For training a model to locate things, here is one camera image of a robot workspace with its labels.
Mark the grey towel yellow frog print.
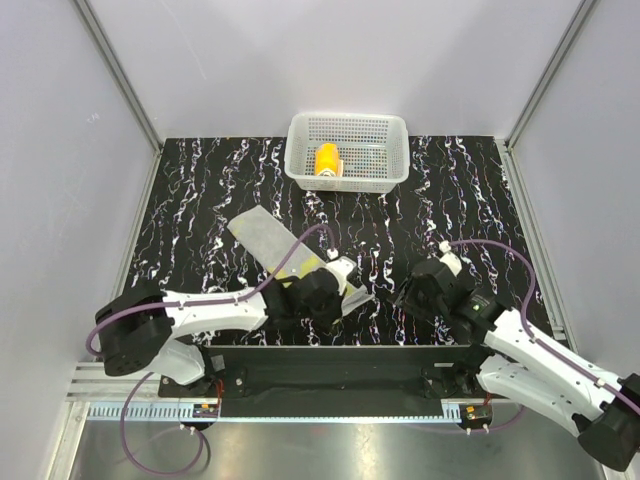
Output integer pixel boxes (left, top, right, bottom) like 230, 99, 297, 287
227, 205, 373, 316

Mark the grey and orange towel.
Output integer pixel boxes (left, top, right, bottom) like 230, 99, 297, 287
314, 143, 344, 177

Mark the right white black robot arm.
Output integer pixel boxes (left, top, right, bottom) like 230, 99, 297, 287
395, 256, 639, 472

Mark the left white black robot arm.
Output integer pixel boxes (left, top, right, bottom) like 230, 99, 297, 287
88, 263, 347, 396

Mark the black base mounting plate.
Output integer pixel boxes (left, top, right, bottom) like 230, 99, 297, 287
159, 346, 486, 413

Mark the white plastic mesh basket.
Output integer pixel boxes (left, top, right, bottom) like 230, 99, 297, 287
284, 112, 410, 194

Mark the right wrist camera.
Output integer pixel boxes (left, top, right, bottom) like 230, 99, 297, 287
439, 241, 462, 277

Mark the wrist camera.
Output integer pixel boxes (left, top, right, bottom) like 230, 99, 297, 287
439, 241, 462, 277
325, 256, 357, 295

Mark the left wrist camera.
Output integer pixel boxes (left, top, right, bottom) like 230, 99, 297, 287
325, 256, 357, 295

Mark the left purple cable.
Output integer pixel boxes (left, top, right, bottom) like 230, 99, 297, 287
85, 224, 339, 474

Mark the purple cable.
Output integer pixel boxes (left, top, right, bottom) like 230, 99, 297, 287
438, 239, 640, 435
85, 224, 339, 474

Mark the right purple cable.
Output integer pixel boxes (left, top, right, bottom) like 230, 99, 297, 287
438, 239, 640, 435

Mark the white slotted cable duct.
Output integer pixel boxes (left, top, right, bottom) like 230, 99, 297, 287
87, 401, 492, 424

